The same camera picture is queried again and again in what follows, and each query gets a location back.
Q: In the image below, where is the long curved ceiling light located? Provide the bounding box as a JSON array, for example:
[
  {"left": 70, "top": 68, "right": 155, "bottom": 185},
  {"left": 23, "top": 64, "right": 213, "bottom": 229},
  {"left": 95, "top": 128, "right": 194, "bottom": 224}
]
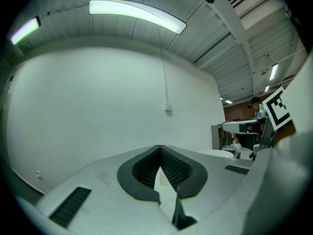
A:
[{"left": 88, "top": 0, "right": 187, "bottom": 35}]

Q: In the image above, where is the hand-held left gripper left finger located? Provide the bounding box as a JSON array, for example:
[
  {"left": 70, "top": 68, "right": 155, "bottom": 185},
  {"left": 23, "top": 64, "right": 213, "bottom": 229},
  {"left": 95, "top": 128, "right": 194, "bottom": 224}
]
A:
[{"left": 35, "top": 145, "right": 179, "bottom": 233}]

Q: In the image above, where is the white wall conduit with box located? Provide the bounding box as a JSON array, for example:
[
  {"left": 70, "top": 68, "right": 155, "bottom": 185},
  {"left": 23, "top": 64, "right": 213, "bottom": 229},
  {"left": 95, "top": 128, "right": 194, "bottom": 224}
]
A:
[{"left": 156, "top": 30, "right": 174, "bottom": 117}]

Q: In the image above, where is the short ceiling light panel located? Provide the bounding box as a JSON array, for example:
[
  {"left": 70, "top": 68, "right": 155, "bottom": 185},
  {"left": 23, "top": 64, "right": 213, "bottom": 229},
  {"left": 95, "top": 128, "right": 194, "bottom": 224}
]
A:
[{"left": 10, "top": 15, "right": 42, "bottom": 46}]

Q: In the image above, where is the small white container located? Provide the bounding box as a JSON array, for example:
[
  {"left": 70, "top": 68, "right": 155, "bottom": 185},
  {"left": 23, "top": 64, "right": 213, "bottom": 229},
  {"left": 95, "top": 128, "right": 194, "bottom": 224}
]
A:
[{"left": 159, "top": 172, "right": 172, "bottom": 187}]

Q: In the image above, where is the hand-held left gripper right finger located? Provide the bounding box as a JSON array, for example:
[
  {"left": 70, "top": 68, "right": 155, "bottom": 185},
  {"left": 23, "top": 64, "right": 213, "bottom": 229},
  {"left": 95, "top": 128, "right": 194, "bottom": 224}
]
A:
[{"left": 160, "top": 145, "right": 254, "bottom": 231}]

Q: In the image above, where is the white machine with black panel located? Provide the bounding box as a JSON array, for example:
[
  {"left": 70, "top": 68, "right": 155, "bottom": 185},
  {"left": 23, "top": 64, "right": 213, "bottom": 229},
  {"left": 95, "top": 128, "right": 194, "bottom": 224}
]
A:
[{"left": 222, "top": 117, "right": 266, "bottom": 135}]

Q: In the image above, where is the grey shelf unit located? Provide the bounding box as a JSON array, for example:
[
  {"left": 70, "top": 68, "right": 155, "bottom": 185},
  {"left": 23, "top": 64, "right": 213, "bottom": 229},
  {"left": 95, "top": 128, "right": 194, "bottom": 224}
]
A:
[{"left": 211, "top": 123, "right": 233, "bottom": 150}]

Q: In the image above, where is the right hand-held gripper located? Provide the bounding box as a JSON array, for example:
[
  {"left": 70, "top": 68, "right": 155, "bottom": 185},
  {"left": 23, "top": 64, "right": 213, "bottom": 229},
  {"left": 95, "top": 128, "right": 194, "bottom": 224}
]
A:
[{"left": 244, "top": 55, "right": 313, "bottom": 235}]

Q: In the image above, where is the narrow ceiling light strip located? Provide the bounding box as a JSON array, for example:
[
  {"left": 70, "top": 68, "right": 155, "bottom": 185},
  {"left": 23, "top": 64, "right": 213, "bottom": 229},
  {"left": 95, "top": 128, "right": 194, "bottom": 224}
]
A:
[{"left": 268, "top": 63, "right": 279, "bottom": 81}]

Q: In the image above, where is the round white table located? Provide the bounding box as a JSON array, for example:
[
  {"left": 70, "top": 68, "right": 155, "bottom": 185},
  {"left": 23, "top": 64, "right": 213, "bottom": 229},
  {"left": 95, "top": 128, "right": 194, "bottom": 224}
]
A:
[{"left": 194, "top": 149, "right": 235, "bottom": 159}]

